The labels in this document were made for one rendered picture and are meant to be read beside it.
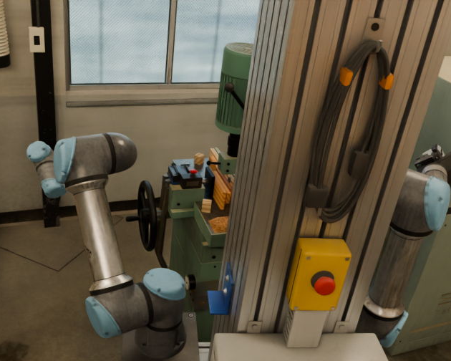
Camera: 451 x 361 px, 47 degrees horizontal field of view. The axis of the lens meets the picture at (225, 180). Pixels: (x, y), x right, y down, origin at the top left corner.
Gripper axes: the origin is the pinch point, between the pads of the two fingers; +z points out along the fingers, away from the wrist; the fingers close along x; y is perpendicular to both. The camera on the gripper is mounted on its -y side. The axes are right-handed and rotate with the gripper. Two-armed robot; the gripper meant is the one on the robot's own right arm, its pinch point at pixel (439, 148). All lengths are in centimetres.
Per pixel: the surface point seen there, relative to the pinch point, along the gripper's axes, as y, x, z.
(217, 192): 79, -25, -10
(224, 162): 72, -33, -4
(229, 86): 46, -58, -18
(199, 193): 84, -29, -13
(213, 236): 78, -16, -31
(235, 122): 57, -45, -7
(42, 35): 150, -130, 46
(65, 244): 222, -29, 37
